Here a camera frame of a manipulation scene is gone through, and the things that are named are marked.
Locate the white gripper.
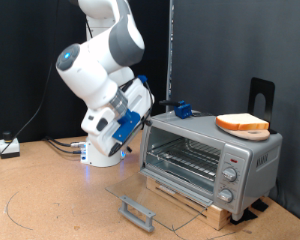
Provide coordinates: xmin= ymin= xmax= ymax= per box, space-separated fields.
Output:
xmin=96 ymin=77 xmax=155 ymax=158

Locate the white bread slice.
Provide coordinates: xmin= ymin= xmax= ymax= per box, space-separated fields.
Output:
xmin=215 ymin=113 xmax=271 ymax=132

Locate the silver oven temperature knob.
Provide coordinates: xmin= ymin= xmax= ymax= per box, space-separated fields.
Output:
xmin=222 ymin=166 xmax=238 ymax=183

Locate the silver oven timer knob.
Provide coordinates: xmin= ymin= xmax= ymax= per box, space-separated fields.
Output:
xmin=217 ymin=188 xmax=234 ymax=204

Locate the silver toaster oven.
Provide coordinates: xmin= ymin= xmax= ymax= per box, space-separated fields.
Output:
xmin=138 ymin=109 xmax=284 ymax=222

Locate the vertical metal pole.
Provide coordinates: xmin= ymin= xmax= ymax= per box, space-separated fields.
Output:
xmin=167 ymin=0 xmax=176 ymax=114

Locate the wooden slatted riser block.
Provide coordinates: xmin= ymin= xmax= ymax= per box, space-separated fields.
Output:
xmin=145 ymin=176 xmax=233 ymax=231

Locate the oval wooden cutting board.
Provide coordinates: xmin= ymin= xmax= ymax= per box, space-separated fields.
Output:
xmin=215 ymin=119 xmax=272 ymax=142

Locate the grey curtain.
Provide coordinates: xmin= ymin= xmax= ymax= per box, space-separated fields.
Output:
xmin=171 ymin=0 xmax=300 ymax=226

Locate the black foam pad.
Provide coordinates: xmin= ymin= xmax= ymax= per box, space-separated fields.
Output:
xmin=229 ymin=208 xmax=259 ymax=226
xmin=251 ymin=198 xmax=270 ymax=213

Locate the black metal bookend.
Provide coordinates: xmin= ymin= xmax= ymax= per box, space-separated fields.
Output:
xmin=247 ymin=77 xmax=278 ymax=135

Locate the black curtain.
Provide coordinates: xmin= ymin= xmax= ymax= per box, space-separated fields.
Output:
xmin=0 ymin=0 xmax=173 ymax=143

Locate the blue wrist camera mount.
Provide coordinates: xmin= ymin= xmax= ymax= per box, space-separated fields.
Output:
xmin=112 ymin=109 xmax=142 ymax=143

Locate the wire oven rack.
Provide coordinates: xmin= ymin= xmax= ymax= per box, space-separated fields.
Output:
xmin=146 ymin=137 xmax=223 ymax=180

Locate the base cable with silver connector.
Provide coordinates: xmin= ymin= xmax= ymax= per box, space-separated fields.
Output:
xmin=44 ymin=136 xmax=88 ymax=149

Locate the black base cable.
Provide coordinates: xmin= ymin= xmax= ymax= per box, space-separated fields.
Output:
xmin=43 ymin=138 xmax=84 ymax=156

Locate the long hanging black cable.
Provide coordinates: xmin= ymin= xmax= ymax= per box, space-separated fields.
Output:
xmin=0 ymin=0 xmax=63 ymax=174

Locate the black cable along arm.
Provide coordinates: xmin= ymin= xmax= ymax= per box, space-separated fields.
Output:
xmin=84 ymin=14 xmax=155 ymax=128

